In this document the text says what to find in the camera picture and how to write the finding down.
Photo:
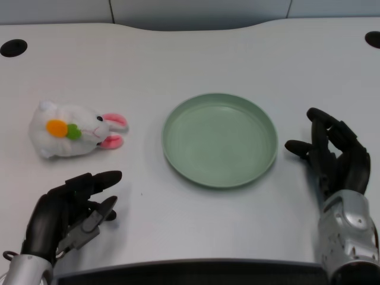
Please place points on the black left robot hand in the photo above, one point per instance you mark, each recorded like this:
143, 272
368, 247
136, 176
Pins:
49, 216

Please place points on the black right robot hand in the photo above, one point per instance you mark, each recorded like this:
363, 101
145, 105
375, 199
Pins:
347, 160

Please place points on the white plush rabbit doll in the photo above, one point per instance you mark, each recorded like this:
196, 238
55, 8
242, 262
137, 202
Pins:
71, 133

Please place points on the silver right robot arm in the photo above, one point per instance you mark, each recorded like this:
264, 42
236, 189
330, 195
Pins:
347, 237

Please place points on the green round plate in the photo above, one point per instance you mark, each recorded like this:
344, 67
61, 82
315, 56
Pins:
219, 145

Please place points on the black robot torso edge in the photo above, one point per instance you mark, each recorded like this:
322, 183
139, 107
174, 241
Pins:
190, 274

